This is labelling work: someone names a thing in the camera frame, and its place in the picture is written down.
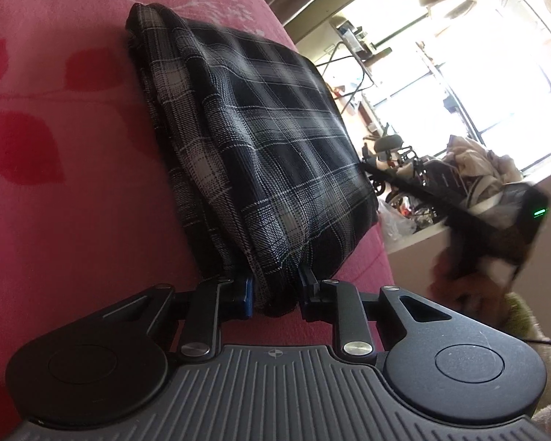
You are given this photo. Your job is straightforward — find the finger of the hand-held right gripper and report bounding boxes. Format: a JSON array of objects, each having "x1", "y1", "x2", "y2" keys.
[{"x1": 359, "y1": 161, "x2": 493, "y2": 236}]

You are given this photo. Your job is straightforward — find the black wheelchair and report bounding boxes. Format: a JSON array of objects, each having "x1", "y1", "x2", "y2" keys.
[{"x1": 362, "y1": 135, "x2": 431, "y2": 196}]

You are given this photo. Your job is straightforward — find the beige clothes pile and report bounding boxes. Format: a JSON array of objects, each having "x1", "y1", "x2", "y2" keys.
[{"x1": 441, "y1": 135, "x2": 525, "y2": 204}]

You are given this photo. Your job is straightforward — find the clear plastic bag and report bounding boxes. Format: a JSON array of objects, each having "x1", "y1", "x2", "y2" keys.
[{"x1": 378, "y1": 199, "x2": 417, "y2": 243}]

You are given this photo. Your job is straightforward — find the black metal rack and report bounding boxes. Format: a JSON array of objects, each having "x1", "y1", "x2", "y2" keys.
[{"x1": 313, "y1": 40, "x2": 383, "y2": 103}]

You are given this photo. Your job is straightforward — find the pink floral bedsheet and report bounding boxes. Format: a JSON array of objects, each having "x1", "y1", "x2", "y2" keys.
[{"x1": 0, "y1": 0, "x2": 392, "y2": 429}]

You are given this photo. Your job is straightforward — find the person's right hand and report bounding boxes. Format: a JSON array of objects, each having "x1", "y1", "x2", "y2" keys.
[{"x1": 429, "y1": 248, "x2": 507, "y2": 314}]

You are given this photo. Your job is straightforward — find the green and white fleece robe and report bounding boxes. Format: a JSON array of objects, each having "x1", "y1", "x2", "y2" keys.
[{"x1": 500, "y1": 291, "x2": 551, "y2": 438}]

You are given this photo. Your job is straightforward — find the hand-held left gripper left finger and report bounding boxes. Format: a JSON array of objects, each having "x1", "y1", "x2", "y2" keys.
[{"x1": 102, "y1": 273, "x2": 255, "y2": 363}]

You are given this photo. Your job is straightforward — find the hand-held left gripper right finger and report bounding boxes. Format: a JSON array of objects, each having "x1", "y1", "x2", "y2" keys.
[{"x1": 298, "y1": 266, "x2": 451, "y2": 363}]

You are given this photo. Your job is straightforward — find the dark plaid pants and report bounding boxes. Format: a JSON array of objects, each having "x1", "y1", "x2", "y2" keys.
[{"x1": 126, "y1": 2, "x2": 380, "y2": 319}]

